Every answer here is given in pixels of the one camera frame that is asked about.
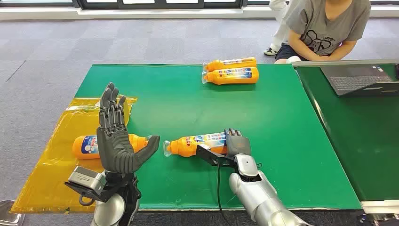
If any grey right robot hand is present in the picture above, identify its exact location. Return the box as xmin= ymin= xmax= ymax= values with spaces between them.
xmin=224 ymin=128 xmax=252 ymax=158

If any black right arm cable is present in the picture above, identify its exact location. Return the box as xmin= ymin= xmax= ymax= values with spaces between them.
xmin=215 ymin=162 xmax=232 ymax=226

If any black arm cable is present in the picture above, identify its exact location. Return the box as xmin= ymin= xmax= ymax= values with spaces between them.
xmin=78 ymin=194 xmax=96 ymax=207
xmin=215 ymin=162 xmax=232 ymax=226

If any yellow taped flat cardboard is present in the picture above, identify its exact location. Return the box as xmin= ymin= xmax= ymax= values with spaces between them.
xmin=11 ymin=97 xmax=138 ymax=214

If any person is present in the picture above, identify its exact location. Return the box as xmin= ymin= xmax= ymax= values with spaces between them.
xmin=264 ymin=0 xmax=292 ymax=57

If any dark grey laptop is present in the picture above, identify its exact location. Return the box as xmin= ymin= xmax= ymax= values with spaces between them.
xmin=320 ymin=65 xmax=399 ymax=97

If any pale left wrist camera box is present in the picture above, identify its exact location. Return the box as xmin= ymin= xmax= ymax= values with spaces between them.
xmin=68 ymin=166 xmax=107 ymax=196

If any green mat under laptop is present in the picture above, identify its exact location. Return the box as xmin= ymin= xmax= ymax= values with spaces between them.
xmin=294 ymin=64 xmax=399 ymax=202

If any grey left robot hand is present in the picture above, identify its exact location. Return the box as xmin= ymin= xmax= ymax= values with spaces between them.
xmin=96 ymin=82 xmax=161 ymax=174

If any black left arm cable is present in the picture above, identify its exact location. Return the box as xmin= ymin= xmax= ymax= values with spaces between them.
xmin=78 ymin=194 xmax=96 ymax=207

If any round metal stand base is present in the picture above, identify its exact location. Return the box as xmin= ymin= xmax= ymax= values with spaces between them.
xmin=0 ymin=199 xmax=25 ymax=226

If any black left camera bracket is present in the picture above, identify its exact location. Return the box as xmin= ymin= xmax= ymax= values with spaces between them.
xmin=64 ymin=181 xmax=117 ymax=203

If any orange detergent bottle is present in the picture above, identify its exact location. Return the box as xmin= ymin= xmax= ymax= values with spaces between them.
xmin=202 ymin=57 xmax=257 ymax=73
xmin=163 ymin=132 xmax=229 ymax=158
xmin=72 ymin=134 xmax=152 ymax=160
xmin=201 ymin=66 xmax=260 ymax=85

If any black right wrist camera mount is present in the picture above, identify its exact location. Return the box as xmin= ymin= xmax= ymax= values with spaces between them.
xmin=195 ymin=144 xmax=238 ymax=170

